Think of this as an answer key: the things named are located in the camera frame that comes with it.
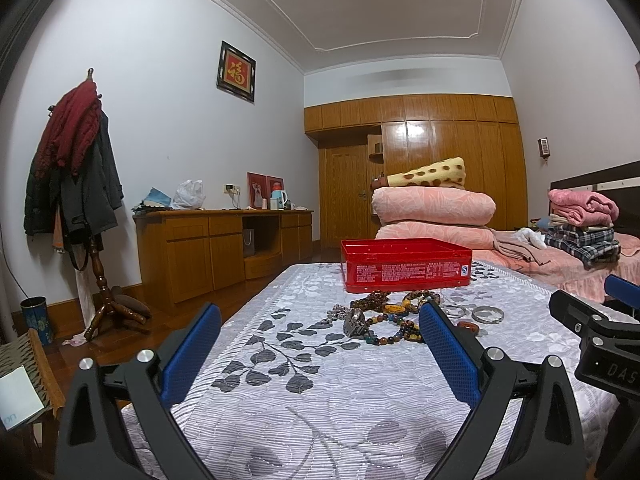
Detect silver bangle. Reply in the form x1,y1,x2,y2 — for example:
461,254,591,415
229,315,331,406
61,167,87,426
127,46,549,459
471,306,504,324
440,304,474,320

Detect black amber bead bracelet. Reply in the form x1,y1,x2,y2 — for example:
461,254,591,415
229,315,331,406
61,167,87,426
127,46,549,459
363,313,426,347

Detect brown tiger eye bead necklace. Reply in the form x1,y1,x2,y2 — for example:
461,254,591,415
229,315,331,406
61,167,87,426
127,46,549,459
349,289,402,313

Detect silver chain necklace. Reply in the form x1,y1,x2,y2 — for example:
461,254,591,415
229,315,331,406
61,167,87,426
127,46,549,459
319,302,371,337

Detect pink bed sheet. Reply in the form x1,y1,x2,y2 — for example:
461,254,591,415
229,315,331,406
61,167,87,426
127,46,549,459
473,233,639,304

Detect wooden chair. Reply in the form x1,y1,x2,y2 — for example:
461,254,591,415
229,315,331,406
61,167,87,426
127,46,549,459
1,328,65,469

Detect plaid folded clothes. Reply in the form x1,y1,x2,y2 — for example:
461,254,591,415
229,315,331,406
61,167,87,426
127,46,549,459
544,224,622,269

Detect pink folded blanket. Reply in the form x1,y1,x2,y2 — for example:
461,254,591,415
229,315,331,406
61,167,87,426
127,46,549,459
548,190,620,226

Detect lower pink folded quilt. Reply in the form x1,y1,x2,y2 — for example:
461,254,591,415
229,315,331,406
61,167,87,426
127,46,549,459
375,221,495,250

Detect blue patterned bin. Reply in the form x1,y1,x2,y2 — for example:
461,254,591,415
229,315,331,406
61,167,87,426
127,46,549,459
20,296,54,346

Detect wooden coat stand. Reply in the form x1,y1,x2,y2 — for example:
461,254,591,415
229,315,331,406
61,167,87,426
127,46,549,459
53,68,150,342

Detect giraffe pattern pillow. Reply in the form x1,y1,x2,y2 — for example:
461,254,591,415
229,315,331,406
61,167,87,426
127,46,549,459
371,157,466,191

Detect wooden sideboard cabinet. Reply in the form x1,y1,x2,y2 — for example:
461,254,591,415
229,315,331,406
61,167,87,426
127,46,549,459
134,209,314,313

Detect red tin box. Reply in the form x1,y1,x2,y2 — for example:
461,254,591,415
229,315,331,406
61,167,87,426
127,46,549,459
341,238,472,294

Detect grey leaf pattern table cloth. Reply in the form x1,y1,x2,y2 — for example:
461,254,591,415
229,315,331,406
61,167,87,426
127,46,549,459
169,262,618,479

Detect dark grey coat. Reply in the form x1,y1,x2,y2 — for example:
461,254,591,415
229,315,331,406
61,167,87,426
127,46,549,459
23,115,124,247

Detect blue cloth on cabinet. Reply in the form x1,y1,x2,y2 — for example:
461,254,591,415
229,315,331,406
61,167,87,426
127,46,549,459
132,188,171,214

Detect white plastic bag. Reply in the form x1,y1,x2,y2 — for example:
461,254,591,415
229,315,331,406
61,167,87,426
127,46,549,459
170,180,206,210

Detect wooden wardrobe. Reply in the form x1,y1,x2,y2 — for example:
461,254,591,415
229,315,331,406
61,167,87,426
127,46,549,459
304,93,528,248

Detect red photo frames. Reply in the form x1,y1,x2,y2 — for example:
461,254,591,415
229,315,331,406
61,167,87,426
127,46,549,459
247,172,284,209

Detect blue electric kettle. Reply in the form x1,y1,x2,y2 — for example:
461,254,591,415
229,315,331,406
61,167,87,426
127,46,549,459
270,182,288,210

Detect red jacket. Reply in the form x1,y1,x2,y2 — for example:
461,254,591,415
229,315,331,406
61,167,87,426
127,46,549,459
35,77,102,179

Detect framed red calligraphy picture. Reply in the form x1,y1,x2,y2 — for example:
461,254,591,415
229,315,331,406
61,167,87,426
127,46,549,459
216,41,256,103

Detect wall switch panel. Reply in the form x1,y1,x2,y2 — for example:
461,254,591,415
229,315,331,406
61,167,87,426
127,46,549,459
537,138,551,159

